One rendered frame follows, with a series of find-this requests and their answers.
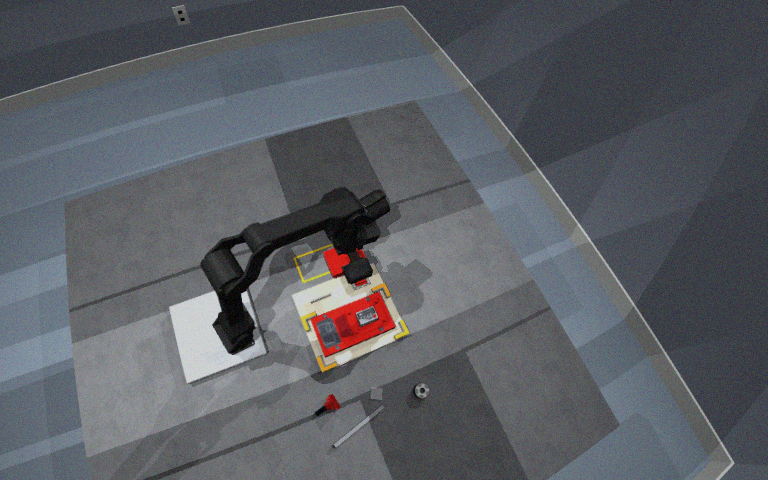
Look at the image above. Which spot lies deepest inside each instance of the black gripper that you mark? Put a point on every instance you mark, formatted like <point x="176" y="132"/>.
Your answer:
<point x="357" y="269"/>

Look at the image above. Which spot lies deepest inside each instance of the grey flat bar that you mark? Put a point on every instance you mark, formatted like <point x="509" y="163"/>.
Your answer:
<point x="362" y="423"/>

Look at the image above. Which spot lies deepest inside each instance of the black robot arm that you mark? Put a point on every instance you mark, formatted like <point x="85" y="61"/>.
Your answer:
<point x="340" y="213"/>

